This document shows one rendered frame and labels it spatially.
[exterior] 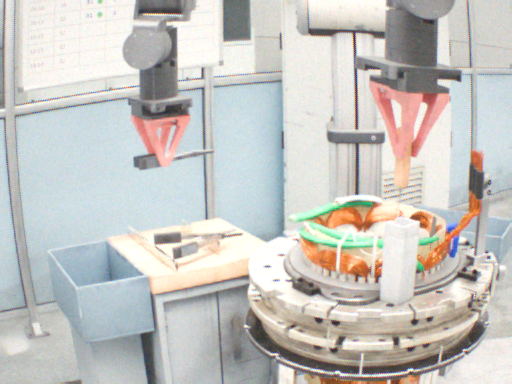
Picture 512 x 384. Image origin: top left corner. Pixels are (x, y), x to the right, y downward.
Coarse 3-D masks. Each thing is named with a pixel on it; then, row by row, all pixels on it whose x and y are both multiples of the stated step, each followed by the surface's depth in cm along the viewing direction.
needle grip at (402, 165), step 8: (400, 128) 69; (408, 152) 69; (400, 160) 69; (408, 160) 69; (400, 168) 70; (408, 168) 70; (400, 176) 70; (408, 176) 70; (400, 184) 70; (408, 184) 70
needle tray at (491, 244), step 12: (408, 204) 120; (444, 216) 116; (456, 216) 115; (492, 216) 111; (468, 228) 114; (492, 228) 111; (504, 228) 110; (492, 240) 101; (504, 240) 102; (492, 252) 102; (504, 252) 104; (444, 372) 113
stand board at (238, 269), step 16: (192, 224) 112; (208, 224) 112; (224, 224) 111; (112, 240) 104; (128, 240) 104; (192, 240) 104; (224, 240) 104; (240, 240) 104; (256, 240) 104; (128, 256) 97; (144, 256) 97; (192, 256) 98; (208, 256) 98; (224, 256) 98; (240, 256) 97; (144, 272) 92; (160, 272) 92; (176, 272) 92; (192, 272) 93; (208, 272) 94; (224, 272) 95; (240, 272) 96; (160, 288) 90; (176, 288) 92
